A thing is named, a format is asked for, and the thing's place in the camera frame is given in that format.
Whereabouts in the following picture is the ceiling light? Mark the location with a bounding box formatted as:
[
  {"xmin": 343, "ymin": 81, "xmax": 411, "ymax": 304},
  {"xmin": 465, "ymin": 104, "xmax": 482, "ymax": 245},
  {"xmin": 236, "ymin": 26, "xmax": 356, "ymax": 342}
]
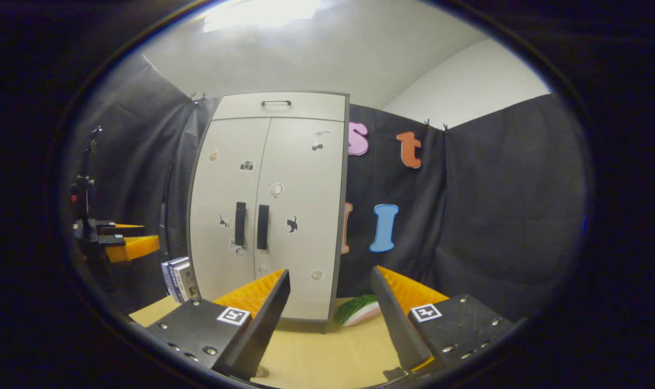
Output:
[{"xmin": 203, "ymin": 0, "xmax": 323, "ymax": 34}]

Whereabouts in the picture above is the black stand pole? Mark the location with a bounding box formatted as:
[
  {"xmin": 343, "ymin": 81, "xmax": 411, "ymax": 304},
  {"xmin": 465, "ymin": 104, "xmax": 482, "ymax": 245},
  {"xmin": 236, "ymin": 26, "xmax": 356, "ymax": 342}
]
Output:
[{"xmin": 162, "ymin": 162, "xmax": 175, "ymax": 260}]

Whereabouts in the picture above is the white and grey cabinet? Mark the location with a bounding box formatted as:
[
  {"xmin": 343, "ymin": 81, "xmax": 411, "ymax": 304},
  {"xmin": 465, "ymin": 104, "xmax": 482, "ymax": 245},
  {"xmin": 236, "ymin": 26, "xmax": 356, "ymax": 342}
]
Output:
[{"xmin": 187, "ymin": 91, "xmax": 351, "ymax": 334}]

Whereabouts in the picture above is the white door with camera sticker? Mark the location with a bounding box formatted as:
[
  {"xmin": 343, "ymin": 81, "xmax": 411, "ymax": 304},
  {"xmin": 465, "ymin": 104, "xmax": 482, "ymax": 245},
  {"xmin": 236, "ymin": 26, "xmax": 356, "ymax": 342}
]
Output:
[{"xmin": 189, "ymin": 117, "xmax": 271, "ymax": 303}]

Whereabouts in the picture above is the white book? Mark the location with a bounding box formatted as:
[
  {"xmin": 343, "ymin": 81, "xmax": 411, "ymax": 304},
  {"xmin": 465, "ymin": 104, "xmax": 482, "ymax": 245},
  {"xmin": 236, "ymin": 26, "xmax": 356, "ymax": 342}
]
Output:
[{"xmin": 177, "ymin": 261, "xmax": 201, "ymax": 303}]

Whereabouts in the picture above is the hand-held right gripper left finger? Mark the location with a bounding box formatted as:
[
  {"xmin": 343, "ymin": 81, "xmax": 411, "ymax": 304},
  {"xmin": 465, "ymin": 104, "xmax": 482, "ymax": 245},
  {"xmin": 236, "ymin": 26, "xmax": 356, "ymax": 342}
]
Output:
[{"xmin": 143, "ymin": 269, "xmax": 291, "ymax": 380}]

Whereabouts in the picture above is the watermelon slice toy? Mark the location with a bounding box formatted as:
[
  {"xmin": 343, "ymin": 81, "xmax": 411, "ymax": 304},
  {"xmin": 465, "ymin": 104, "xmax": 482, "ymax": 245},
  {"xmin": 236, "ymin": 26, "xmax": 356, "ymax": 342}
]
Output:
[{"xmin": 336, "ymin": 294, "xmax": 383, "ymax": 327}]

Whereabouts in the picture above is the blue book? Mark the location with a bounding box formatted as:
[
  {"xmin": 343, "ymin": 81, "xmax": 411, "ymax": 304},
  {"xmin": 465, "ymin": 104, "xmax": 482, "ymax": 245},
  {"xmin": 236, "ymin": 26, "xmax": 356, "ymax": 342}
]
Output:
[{"xmin": 161, "ymin": 261, "xmax": 177, "ymax": 296}]

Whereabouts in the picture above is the white door with round sticker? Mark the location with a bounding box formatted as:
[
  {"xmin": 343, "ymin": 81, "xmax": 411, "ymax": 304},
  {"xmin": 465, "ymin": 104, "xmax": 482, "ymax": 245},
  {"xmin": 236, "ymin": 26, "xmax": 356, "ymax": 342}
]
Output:
[{"xmin": 253, "ymin": 117, "xmax": 345, "ymax": 321}]

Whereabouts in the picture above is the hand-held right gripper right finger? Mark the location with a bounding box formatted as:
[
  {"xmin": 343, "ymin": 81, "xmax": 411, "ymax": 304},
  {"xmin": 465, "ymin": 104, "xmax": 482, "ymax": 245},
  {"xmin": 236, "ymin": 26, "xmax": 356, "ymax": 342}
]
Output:
[{"xmin": 371, "ymin": 265, "xmax": 517, "ymax": 373}]

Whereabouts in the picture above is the white cabinet drawer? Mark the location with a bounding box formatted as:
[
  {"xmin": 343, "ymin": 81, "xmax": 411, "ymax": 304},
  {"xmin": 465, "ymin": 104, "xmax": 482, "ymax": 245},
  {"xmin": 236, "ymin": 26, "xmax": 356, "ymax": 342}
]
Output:
[{"xmin": 213, "ymin": 92, "xmax": 347, "ymax": 123}]

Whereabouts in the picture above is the black cable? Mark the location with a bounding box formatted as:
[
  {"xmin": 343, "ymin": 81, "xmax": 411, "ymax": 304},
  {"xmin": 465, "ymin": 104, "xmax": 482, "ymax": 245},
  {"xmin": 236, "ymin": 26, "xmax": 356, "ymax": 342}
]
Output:
[{"xmin": 82, "ymin": 126, "xmax": 103, "ymax": 182}]

